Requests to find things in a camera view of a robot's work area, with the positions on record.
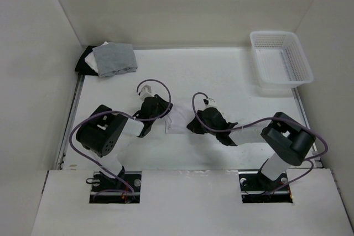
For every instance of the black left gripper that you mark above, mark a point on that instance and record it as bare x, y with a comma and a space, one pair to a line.
163, 104

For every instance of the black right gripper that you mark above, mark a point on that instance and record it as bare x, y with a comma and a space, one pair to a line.
193, 127

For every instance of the white tank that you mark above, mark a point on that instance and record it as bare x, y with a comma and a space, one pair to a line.
91, 59
178, 118

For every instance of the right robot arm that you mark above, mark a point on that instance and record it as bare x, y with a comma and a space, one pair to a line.
289, 141

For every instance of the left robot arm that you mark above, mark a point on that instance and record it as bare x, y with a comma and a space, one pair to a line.
96, 137

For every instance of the folded grey tank top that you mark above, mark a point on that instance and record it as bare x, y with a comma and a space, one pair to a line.
115, 59

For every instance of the folded white tank top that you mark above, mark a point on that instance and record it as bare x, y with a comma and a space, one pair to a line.
91, 59

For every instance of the folded black tank top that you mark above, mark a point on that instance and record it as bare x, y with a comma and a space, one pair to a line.
82, 68

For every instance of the white plastic basket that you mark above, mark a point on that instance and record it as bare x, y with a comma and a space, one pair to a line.
279, 60

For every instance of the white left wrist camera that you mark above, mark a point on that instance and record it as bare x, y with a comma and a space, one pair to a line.
145, 92

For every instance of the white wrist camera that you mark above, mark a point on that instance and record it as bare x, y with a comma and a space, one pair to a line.
145, 92
209, 103

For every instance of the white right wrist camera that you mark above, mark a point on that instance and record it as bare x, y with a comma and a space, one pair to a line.
209, 103

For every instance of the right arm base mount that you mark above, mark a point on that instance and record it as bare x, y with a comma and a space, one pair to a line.
258, 189

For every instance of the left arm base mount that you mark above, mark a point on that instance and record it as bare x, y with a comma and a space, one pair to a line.
106, 190

